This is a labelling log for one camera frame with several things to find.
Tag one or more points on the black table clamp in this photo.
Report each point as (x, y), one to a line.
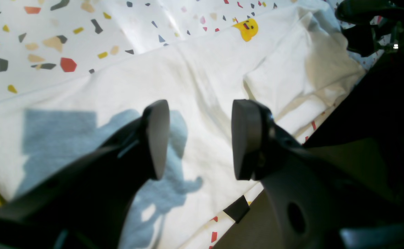
(238, 209)

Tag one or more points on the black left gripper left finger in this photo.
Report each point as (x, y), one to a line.
(84, 205)

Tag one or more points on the white printed T-shirt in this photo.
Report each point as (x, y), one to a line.
(188, 121)

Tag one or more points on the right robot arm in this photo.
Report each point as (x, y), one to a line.
(364, 136)

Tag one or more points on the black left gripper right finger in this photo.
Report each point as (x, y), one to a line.
(316, 205)

